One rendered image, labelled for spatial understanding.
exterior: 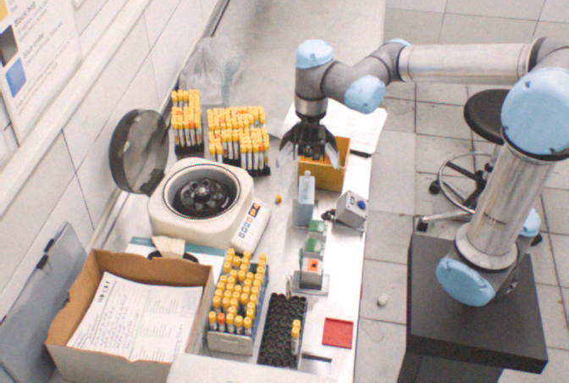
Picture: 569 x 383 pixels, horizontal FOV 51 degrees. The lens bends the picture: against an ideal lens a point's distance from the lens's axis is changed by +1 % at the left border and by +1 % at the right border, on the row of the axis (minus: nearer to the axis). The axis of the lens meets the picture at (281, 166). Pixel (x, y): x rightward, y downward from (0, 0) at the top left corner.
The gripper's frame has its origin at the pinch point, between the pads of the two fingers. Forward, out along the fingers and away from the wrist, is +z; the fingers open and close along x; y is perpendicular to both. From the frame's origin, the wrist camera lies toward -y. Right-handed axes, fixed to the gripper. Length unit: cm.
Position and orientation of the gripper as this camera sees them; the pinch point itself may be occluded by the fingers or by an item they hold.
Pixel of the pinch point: (307, 166)
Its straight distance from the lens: 145.8
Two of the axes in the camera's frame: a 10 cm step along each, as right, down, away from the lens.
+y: -0.4, 6.9, -7.3
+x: 10.0, 0.3, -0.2
